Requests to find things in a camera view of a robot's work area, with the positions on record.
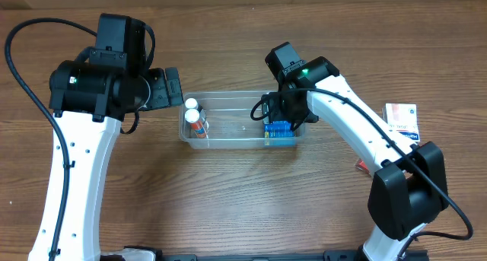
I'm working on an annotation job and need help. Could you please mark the blue medicine box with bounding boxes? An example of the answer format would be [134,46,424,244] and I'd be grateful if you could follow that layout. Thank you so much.
[263,120,296,147]

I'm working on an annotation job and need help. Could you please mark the black bottle white cap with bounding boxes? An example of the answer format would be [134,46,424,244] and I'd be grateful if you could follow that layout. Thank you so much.
[184,98,206,122]

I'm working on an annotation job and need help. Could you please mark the orange tube white cap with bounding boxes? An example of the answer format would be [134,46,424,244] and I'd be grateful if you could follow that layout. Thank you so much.
[184,109,208,138]

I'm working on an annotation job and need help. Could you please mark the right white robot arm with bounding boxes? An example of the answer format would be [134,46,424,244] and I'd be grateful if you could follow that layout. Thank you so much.
[260,42,448,260]

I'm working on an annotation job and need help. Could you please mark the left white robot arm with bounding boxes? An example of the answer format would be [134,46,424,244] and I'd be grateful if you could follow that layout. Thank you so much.
[28,14,183,260]

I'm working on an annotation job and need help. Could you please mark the clear plastic container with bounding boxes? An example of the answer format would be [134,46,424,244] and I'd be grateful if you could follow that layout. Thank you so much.
[179,90,308,149]

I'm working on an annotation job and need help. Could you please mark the red medicine box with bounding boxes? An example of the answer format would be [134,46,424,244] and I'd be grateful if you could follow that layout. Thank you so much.
[355,159,370,174]

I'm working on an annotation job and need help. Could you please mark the white plaster box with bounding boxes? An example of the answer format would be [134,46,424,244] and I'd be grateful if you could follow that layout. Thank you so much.
[382,103,420,142]

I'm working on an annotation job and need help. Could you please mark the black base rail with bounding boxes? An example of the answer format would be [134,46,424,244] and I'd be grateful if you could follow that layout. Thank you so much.
[159,250,366,261]

